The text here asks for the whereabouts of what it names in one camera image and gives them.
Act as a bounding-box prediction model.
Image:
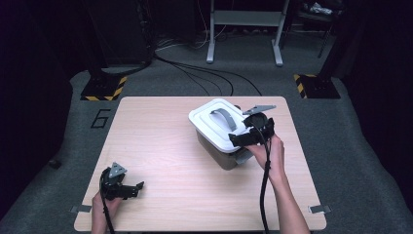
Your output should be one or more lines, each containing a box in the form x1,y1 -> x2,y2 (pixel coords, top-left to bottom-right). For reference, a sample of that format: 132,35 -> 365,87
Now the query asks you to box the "person's left hand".
92,191 -> 124,222

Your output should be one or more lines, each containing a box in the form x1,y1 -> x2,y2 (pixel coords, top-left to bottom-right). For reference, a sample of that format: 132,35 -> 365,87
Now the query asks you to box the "dark chair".
285,0 -> 346,60

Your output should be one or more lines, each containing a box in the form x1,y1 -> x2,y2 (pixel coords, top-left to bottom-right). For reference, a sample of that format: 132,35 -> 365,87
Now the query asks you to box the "metal table edge bracket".
69,205 -> 93,215
307,204 -> 332,215

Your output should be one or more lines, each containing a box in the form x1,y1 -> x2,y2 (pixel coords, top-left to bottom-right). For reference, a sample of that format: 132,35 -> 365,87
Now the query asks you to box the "person's right hand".
244,134 -> 286,179

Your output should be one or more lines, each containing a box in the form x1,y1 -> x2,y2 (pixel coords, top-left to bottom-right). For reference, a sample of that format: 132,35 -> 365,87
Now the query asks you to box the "thin black floor cable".
176,66 -> 211,98

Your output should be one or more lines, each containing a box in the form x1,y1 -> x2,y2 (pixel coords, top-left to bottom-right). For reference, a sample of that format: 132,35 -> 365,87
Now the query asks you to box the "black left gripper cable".
98,170 -> 117,234

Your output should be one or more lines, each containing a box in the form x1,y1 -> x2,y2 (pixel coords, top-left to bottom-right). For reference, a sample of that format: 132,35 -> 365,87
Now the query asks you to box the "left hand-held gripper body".
99,162 -> 131,201

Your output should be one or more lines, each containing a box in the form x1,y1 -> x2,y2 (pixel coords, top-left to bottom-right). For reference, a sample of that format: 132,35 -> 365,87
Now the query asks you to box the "white metal stand frame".
206,0 -> 291,68

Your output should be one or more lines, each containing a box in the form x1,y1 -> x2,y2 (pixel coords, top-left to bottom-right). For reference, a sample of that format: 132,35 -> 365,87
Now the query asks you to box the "white crumpled cloth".
307,2 -> 334,17

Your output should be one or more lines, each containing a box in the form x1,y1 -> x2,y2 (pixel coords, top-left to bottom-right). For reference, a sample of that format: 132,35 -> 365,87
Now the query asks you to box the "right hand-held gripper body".
242,103 -> 278,146

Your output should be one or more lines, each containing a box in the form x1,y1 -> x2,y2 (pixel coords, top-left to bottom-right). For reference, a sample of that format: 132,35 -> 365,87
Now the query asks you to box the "black yellow striped stand base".
293,73 -> 342,100
79,64 -> 129,102

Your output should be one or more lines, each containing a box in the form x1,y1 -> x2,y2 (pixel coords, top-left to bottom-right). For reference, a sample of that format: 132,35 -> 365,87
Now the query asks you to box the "grey translucent storage box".
195,129 -> 255,172

